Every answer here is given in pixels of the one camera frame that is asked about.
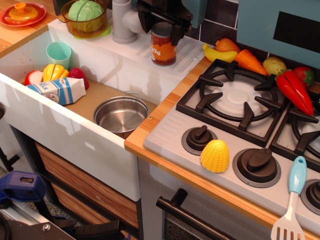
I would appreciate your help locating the grey toy stove top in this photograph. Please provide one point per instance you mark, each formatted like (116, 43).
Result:
(166, 140)

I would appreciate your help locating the black right stove knob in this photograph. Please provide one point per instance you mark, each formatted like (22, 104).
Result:
(310, 195)

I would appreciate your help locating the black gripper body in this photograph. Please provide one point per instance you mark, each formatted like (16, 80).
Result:
(171, 11)

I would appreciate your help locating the blue white toy spatula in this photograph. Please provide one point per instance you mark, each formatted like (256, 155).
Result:
(287, 227)

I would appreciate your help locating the yellow toy pepper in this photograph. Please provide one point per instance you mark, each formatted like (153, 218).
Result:
(54, 72)

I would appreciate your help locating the grey toy faucet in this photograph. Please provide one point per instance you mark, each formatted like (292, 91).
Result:
(126, 22)

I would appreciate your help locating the black middle stove knob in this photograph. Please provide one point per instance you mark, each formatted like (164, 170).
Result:
(257, 167)

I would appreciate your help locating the steel pot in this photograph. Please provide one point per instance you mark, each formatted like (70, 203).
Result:
(121, 114)

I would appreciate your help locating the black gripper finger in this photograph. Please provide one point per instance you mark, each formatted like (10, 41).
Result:
(177, 32)
(146, 18)

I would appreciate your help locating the black left stove knob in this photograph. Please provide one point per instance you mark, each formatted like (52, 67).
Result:
(195, 139)

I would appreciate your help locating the orange toy carrot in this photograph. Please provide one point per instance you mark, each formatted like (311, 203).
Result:
(247, 60)
(226, 45)

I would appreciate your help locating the white toy sink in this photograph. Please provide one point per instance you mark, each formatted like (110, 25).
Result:
(70, 131)

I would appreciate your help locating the red toy chili pepper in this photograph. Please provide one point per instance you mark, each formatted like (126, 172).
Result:
(292, 87)

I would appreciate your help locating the orange toy carrot back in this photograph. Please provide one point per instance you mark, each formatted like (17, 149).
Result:
(226, 45)

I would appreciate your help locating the blue clamp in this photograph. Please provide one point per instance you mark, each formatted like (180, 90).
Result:
(22, 186)

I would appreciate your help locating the red plate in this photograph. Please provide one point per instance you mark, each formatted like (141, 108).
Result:
(6, 20)

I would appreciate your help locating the toy strawberry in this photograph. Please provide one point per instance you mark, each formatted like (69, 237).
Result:
(305, 74)

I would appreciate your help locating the yellow toy corn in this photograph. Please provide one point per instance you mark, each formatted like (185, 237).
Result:
(215, 157)

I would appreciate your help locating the yellow toy banana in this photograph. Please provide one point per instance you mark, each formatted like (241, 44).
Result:
(212, 54)

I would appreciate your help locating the red white toy apple half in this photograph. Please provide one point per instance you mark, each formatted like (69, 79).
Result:
(33, 77)

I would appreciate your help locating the toy bean can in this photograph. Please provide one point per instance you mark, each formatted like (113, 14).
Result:
(163, 53)

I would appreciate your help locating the mint green cup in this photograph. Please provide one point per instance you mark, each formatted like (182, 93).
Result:
(59, 53)

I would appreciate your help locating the teal toy microwave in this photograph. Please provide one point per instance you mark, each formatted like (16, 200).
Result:
(286, 28)

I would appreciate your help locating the toy potato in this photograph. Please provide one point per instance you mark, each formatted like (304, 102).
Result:
(273, 65)

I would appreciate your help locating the orange pot lid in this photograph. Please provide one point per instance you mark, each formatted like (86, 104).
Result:
(23, 12)

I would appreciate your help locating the black oven door handle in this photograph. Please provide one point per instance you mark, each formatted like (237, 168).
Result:
(173, 207)

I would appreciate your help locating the black burner grate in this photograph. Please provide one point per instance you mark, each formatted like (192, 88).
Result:
(240, 102)
(298, 135)

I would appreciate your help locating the orange transparent pot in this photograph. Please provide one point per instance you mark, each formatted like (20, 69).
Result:
(84, 29)

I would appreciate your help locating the black right burner grate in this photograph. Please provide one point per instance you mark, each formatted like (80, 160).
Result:
(298, 135)

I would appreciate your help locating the green mat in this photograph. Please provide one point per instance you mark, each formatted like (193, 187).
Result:
(106, 32)

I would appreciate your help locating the black stove knob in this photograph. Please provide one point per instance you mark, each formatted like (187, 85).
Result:
(257, 167)
(310, 195)
(195, 139)

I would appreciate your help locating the green toy cabbage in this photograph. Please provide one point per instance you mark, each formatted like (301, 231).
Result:
(84, 10)

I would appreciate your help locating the black left burner grate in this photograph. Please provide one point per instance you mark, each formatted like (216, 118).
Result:
(240, 102)

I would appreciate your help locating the toy milk carton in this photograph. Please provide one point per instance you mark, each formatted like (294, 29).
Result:
(63, 91)

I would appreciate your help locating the red toy fruit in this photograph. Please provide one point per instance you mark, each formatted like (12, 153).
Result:
(78, 73)

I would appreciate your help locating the orange toy carrot front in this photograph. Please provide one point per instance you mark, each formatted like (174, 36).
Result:
(247, 60)

